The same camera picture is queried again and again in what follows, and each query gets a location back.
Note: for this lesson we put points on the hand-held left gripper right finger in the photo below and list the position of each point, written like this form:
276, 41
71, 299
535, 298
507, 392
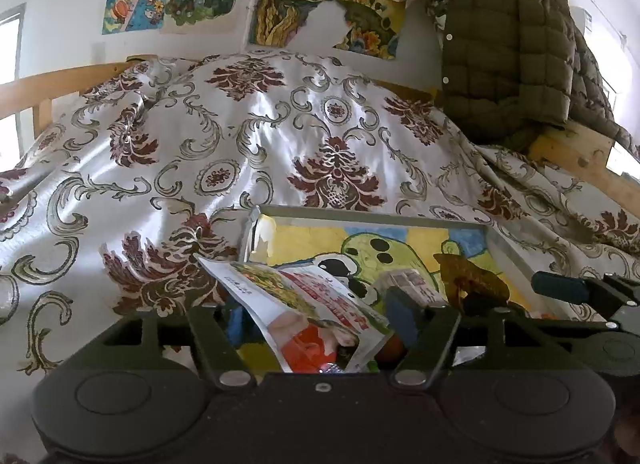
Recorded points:
402, 316

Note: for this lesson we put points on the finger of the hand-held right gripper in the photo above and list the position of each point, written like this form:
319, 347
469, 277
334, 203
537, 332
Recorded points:
560, 285

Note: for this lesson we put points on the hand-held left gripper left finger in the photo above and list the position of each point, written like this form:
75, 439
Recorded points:
212, 341

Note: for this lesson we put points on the navy blue stick packet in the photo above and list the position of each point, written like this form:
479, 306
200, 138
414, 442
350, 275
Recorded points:
241, 329

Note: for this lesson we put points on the small orange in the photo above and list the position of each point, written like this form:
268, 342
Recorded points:
390, 350

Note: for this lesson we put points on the puffed rice cake packet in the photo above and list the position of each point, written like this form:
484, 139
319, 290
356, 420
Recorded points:
412, 281

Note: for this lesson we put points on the clear dried meat packet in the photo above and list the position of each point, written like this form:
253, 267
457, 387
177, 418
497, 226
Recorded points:
470, 281

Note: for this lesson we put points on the green and white snack packet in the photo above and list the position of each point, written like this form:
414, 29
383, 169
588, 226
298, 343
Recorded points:
300, 304

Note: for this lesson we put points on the grey tray with cartoon painting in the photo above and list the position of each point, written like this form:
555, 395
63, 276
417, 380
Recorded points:
310, 244

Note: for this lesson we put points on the floral patterned blanket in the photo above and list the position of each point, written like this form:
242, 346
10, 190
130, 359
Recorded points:
300, 144

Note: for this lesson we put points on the olive quilted jacket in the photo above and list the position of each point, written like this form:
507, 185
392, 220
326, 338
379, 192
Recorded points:
505, 59

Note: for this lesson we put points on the window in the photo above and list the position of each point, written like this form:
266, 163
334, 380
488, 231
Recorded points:
10, 69

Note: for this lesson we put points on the wooden bed frame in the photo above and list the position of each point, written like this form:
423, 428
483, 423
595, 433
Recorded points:
570, 149

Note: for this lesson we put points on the torn colourful wall poster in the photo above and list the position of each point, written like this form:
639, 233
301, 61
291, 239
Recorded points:
300, 9

